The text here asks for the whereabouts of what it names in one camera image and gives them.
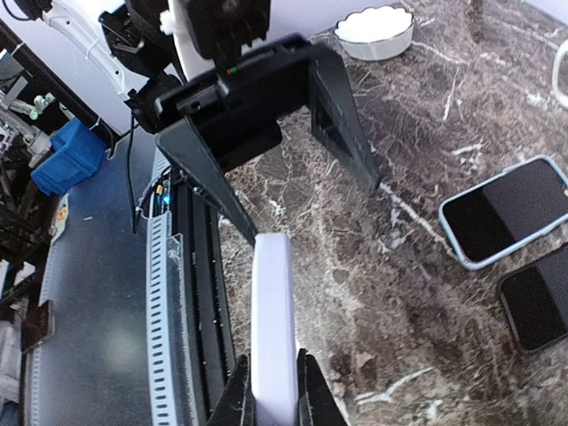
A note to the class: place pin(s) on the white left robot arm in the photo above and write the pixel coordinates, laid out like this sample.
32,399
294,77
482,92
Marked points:
124,40

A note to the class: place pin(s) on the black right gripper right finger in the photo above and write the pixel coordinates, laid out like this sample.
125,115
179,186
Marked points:
316,404

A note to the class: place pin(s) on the white scalloped bowl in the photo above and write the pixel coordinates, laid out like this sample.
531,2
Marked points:
376,34

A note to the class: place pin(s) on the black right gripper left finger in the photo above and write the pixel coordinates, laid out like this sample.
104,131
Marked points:
237,405

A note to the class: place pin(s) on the lilac phone case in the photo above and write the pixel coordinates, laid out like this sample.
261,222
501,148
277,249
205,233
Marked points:
273,343

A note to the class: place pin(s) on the black front table rail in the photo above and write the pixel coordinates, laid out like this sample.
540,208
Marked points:
208,329

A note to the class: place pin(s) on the phone on outside desk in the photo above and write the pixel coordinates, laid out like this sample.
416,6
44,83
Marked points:
38,327

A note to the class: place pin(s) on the blue storage bin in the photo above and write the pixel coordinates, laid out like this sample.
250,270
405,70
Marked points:
78,153

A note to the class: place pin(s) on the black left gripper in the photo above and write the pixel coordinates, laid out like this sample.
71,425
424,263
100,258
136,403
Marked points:
228,116

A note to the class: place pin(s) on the white slotted cable duct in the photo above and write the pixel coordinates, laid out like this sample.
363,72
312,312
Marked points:
163,268

